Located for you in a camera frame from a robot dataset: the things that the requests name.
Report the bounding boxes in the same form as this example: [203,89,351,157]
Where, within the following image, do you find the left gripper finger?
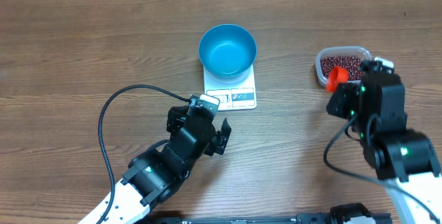
[166,106,189,133]
[204,118,231,156]

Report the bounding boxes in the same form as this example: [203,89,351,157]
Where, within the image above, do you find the red scoop with blue handle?
[326,66,349,93]

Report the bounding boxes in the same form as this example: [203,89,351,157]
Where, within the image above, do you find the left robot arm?
[80,102,231,224]

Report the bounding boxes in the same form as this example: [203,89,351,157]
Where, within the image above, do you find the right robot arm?
[326,73,441,223]

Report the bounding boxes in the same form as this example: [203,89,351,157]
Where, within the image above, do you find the white digital kitchen scale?
[203,66,257,111]

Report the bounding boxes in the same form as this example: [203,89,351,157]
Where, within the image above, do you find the blue bowl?
[198,24,258,80]

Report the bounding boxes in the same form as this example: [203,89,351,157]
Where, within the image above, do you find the red beans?
[320,56,363,81]

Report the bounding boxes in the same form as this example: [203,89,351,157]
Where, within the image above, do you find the clear plastic container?
[315,46,372,86]

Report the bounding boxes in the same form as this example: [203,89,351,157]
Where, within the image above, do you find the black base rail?
[139,203,393,224]

